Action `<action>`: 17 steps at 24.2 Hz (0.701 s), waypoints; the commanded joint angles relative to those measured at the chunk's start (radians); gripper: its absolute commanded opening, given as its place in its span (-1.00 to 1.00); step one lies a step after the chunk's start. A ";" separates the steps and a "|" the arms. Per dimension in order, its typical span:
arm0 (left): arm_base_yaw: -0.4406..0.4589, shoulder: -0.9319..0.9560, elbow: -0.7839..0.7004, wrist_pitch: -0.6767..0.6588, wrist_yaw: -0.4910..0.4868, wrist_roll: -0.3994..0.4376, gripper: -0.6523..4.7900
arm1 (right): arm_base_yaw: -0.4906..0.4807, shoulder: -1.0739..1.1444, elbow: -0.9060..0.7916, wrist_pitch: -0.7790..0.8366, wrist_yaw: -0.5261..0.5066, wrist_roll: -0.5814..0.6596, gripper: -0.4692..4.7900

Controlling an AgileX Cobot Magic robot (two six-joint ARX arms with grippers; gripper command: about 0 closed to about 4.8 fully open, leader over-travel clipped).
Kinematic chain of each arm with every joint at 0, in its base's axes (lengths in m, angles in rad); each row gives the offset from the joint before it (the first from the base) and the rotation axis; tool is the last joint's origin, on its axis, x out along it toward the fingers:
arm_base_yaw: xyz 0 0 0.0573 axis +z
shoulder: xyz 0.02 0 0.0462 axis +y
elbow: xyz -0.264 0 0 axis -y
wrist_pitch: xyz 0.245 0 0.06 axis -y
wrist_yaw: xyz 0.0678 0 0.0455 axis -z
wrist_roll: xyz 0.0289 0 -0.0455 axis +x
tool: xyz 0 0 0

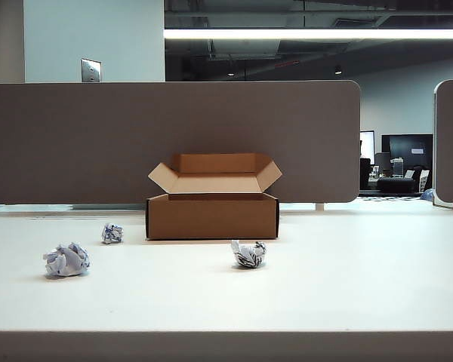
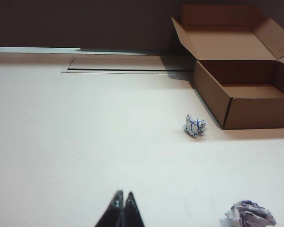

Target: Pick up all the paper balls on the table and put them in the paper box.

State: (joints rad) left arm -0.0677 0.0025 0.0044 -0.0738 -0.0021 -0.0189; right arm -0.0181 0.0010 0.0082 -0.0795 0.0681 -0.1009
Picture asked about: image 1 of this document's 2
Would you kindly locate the blue crumpled bag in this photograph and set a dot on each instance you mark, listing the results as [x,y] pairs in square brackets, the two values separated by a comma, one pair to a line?
[427,194]

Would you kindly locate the wide grey desk partition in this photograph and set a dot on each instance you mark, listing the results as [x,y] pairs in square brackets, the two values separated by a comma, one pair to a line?
[79,139]

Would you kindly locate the white ceiling light strip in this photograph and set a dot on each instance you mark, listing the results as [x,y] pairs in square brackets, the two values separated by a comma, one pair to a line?
[306,33]

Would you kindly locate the open brown cardboard box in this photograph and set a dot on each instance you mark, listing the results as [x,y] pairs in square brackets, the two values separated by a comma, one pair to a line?
[211,218]

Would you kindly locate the white partition support foot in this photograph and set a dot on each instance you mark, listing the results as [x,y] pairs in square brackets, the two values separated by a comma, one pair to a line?
[320,206]

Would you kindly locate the black round ottoman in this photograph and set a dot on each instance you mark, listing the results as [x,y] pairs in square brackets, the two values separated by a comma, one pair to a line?
[396,184]

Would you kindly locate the white-lit background monitor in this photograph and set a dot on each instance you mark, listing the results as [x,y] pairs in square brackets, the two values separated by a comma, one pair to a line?
[367,145]

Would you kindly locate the metal wall plate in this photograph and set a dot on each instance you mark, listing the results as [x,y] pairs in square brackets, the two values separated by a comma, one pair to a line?
[91,70]

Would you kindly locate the black-printed paper ball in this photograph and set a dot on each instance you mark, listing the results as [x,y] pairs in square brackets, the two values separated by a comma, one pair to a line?
[249,256]

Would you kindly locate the small blue-printed paper ball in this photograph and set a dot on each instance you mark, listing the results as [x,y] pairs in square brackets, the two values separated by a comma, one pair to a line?
[111,234]

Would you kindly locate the large black background screen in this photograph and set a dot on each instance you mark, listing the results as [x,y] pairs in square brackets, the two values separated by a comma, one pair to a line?
[407,145]

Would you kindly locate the large paper ball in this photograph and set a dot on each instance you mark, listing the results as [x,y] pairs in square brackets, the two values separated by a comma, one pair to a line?
[66,261]

